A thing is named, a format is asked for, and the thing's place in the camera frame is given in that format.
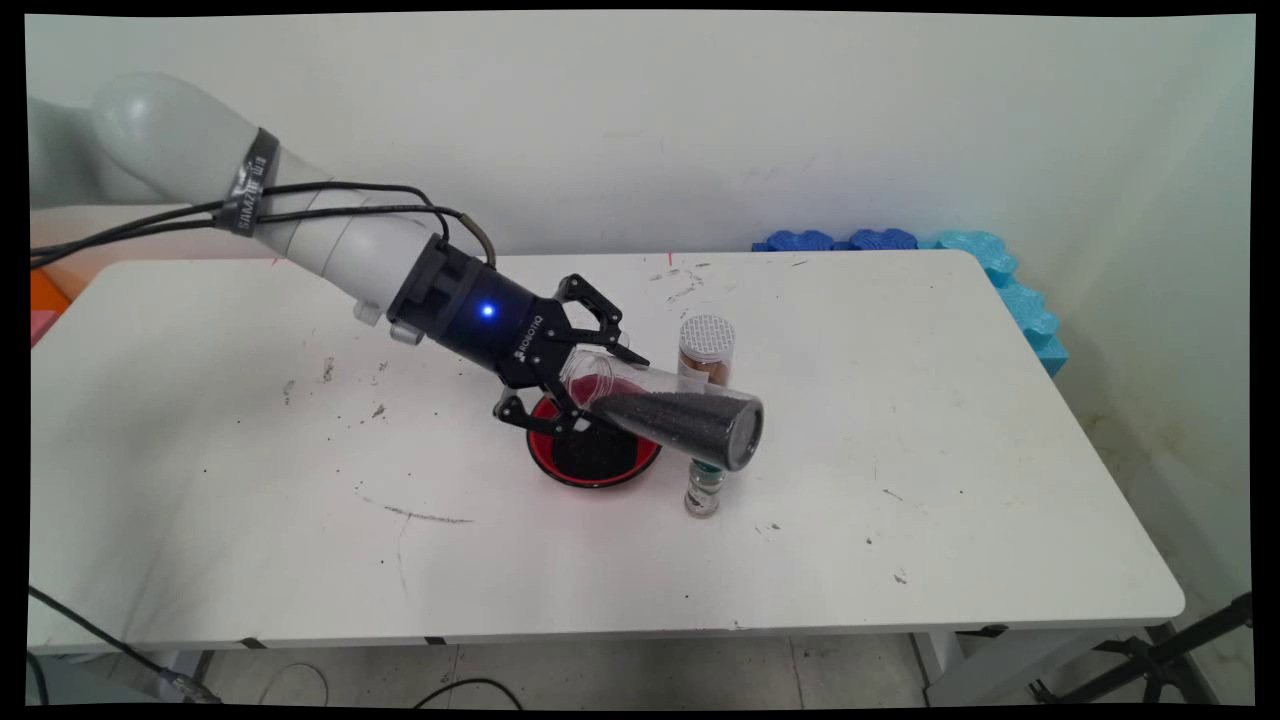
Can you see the black tripod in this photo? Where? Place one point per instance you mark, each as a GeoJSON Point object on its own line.
{"type": "Point", "coordinates": [1160, 660]}

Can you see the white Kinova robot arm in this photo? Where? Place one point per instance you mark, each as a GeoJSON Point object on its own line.
{"type": "Point", "coordinates": [170, 130]}

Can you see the light blue foam piece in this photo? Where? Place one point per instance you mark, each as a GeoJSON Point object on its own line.
{"type": "Point", "coordinates": [1035, 325]}
{"type": "Point", "coordinates": [975, 250]}

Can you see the pink block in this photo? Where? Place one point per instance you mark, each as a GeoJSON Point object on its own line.
{"type": "Point", "coordinates": [42, 328]}

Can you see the white table leg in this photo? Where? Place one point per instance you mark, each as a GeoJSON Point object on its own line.
{"type": "Point", "coordinates": [990, 665]}

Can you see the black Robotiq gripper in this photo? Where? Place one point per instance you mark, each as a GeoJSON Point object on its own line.
{"type": "Point", "coordinates": [480, 315]}

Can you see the orange block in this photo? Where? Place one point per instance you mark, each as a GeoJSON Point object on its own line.
{"type": "Point", "coordinates": [45, 292]}

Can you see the dark blue foam piece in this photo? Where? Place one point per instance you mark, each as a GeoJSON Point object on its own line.
{"type": "Point", "coordinates": [882, 239]}
{"type": "Point", "coordinates": [795, 241]}

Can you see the small spice jar green cap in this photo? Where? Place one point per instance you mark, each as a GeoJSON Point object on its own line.
{"type": "Point", "coordinates": [703, 495]}

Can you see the black seeds pile in bowl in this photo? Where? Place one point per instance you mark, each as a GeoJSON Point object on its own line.
{"type": "Point", "coordinates": [600, 456]}

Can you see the red bowl with black rim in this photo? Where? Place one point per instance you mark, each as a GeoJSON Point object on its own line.
{"type": "Point", "coordinates": [545, 448]}

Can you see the brown-filled jar with white lid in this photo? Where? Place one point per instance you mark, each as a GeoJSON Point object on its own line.
{"type": "Point", "coordinates": [707, 335]}

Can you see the tall clear plastic jar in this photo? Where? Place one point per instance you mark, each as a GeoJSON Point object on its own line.
{"type": "Point", "coordinates": [700, 430]}

